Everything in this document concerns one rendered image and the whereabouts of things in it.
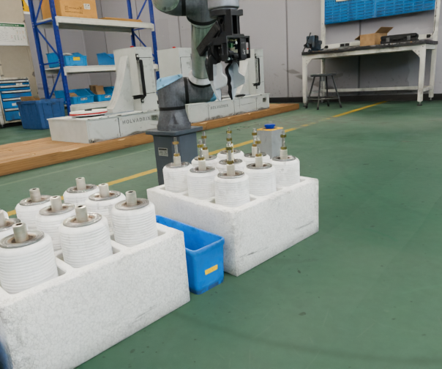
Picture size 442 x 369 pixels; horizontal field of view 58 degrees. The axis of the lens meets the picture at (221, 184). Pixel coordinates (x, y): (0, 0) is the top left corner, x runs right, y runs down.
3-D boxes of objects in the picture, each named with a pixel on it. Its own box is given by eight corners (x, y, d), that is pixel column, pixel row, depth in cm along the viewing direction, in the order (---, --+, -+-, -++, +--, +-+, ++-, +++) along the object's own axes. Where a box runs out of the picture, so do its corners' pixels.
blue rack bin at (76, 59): (47, 68, 589) (45, 53, 583) (69, 67, 618) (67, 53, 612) (66, 66, 559) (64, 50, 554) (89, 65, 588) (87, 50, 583)
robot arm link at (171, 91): (158, 106, 180) (155, 75, 176) (187, 104, 181) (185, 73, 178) (158, 107, 168) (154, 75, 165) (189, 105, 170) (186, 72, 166)
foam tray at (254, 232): (152, 241, 132) (145, 189, 127) (233, 209, 157) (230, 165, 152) (236, 277, 104) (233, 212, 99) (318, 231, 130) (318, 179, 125)
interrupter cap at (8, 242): (-7, 243, 72) (-8, 239, 72) (35, 230, 77) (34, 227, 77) (7, 254, 67) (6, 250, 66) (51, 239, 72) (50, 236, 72)
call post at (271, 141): (259, 209, 155) (256, 129, 147) (271, 204, 160) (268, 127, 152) (274, 212, 150) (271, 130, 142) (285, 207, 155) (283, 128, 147)
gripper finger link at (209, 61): (207, 80, 98) (209, 43, 96) (204, 80, 99) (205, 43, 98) (222, 81, 101) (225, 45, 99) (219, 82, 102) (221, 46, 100)
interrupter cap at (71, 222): (56, 223, 80) (55, 220, 80) (91, 213, 85) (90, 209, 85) (73, 231, 75) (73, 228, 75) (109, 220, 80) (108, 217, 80)
